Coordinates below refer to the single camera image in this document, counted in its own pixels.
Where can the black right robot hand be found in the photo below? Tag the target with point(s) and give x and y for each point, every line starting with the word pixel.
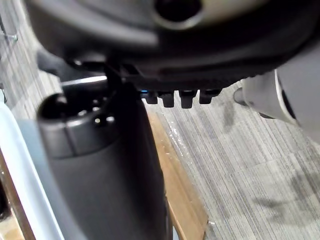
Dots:
pixel 105 175

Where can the brown cardboard box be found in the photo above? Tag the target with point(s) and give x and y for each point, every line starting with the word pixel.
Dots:
pixel 180 190

